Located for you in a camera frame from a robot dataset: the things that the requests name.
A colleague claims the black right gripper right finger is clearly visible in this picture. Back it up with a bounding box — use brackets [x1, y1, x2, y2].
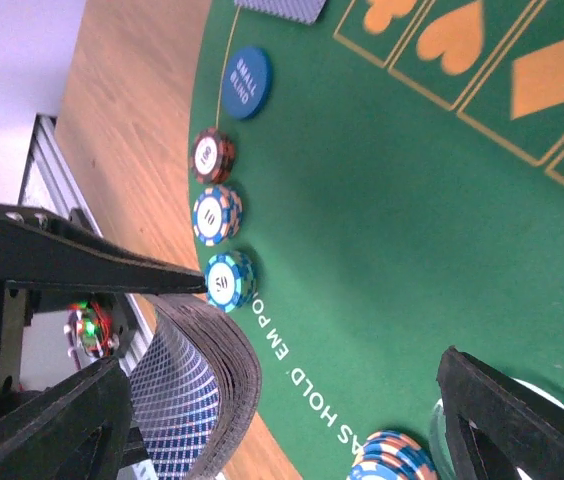
[437, 347, 564, 479]

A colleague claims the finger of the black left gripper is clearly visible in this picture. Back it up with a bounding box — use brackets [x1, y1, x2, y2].
[0, 204, 206, 296]

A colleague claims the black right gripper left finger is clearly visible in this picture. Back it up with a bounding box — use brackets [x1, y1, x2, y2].
[0, 357, 132, 479]

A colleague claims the clear dealer button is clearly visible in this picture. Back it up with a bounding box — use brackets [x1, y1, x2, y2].
[429, 377, 564, 480]

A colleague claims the blue poker chip stack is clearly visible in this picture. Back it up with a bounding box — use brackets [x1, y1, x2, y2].
[347, 430, 438, 480]

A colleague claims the blue playing card deck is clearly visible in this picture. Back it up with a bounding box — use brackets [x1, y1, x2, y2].
[130, 295, 262, 479]

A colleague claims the blue small blind button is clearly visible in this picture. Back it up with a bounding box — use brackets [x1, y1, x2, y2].
[220, 46, 273, 120]

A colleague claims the round green poker mat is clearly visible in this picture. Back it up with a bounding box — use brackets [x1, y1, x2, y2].
[190, 1, 564, 479]

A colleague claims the aluminium frame rail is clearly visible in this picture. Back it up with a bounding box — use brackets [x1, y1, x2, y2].
[16, 113, 158, 480]

